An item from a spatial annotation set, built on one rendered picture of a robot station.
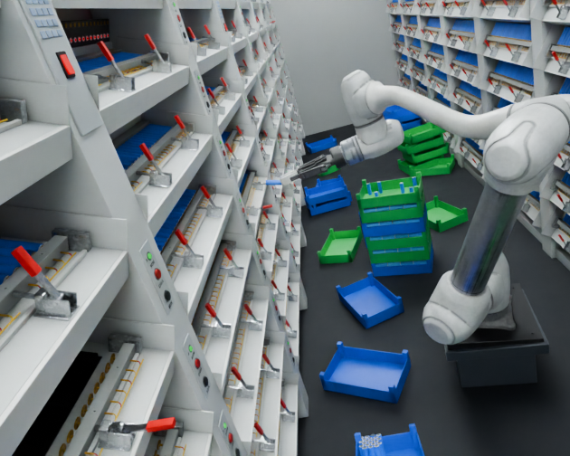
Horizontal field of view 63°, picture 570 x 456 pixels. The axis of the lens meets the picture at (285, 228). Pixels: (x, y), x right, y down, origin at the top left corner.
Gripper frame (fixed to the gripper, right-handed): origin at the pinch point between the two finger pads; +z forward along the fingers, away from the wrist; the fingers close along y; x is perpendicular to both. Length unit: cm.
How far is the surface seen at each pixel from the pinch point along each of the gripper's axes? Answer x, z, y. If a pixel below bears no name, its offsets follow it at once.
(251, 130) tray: -13.2, 12.9, -41.8
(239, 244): 4.8, 19.3, 28.3
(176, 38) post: -55, 7, 28
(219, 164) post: -20.7, 12.8, 27.8
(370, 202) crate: 45, -22, -56
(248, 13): -59, 6, -182
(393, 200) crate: 47, -33, -53
